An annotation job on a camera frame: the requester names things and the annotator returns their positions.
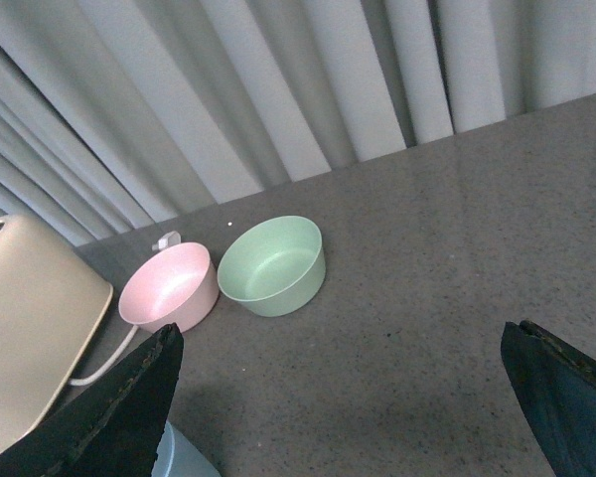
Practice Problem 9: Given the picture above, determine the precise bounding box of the pink bowl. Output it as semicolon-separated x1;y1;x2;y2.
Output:
118;242;220;333

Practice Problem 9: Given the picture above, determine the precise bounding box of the light blue cup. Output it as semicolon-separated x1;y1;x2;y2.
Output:
151;421;221;477

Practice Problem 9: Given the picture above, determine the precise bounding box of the green bowl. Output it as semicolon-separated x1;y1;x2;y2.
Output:
218;216;326;317

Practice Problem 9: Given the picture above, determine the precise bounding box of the white curtain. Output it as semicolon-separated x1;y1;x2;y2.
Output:
0;1;596;245

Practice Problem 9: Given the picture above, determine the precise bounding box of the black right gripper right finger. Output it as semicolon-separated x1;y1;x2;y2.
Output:
500;320;596;476

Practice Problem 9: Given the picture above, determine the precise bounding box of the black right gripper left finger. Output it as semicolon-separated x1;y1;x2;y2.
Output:
0;324;184;476

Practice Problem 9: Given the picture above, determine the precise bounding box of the white cable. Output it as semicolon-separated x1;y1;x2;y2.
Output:
68;324;141;388

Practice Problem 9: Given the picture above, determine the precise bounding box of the beige toaster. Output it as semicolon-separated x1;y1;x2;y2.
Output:
0;215;113;453

